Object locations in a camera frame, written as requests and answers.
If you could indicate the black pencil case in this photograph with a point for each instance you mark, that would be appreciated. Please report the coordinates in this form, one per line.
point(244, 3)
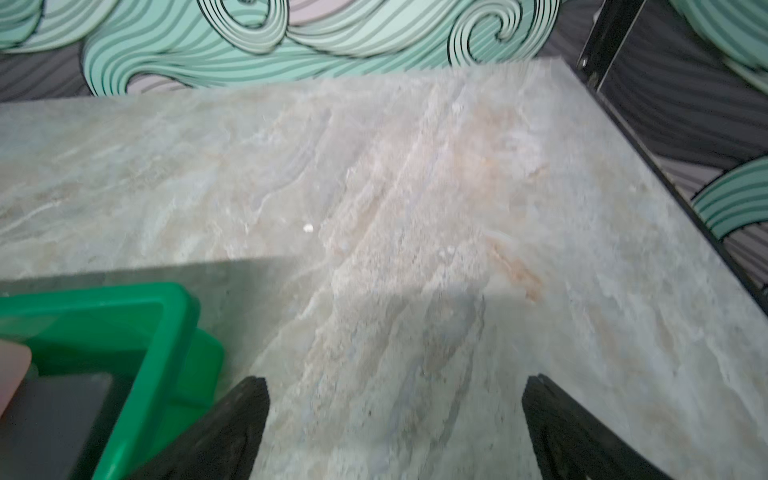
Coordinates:
point(56, 427)

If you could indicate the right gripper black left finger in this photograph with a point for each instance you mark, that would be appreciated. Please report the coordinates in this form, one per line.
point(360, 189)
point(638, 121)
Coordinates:
point(223, 444)

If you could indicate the green plastic storage tray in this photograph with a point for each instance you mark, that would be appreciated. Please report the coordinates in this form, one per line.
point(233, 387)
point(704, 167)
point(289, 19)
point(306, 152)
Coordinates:
point(146, 333)

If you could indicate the translucent pink pencil case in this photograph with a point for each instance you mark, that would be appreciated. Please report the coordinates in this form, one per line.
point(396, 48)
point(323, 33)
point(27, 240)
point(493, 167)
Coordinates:
point(15, 361)

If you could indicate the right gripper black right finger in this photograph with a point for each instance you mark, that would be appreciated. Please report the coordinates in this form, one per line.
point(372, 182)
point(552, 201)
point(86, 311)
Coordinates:
point(571, 443)

